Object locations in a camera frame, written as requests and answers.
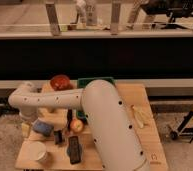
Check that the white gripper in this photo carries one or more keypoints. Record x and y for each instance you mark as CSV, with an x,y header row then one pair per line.
x,y
28,117

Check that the blue sponge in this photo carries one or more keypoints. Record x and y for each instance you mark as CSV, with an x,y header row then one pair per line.
x,y
43,128

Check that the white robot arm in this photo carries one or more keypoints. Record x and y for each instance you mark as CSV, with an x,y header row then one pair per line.
x,y
116,141

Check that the green sponge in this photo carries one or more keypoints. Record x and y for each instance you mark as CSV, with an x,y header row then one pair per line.
x,y
90,81

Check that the small black box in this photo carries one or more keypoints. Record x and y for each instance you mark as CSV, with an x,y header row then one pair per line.
x,y
58,137

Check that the white paper cup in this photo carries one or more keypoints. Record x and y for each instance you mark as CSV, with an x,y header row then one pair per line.
x,y
37,151

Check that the red bowl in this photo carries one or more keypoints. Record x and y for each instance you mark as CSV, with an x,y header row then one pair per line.
x,y
60,82

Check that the red yellow apple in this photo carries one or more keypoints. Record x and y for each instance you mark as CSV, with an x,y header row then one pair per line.
x,y
76,125

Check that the black remote control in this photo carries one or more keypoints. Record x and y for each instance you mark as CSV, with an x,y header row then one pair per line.
x,y
74,150

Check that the black office chair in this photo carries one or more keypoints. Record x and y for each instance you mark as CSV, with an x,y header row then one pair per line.
x,y
173,9

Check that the black handled tool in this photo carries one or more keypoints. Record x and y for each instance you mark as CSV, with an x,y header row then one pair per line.
x,y
69,118

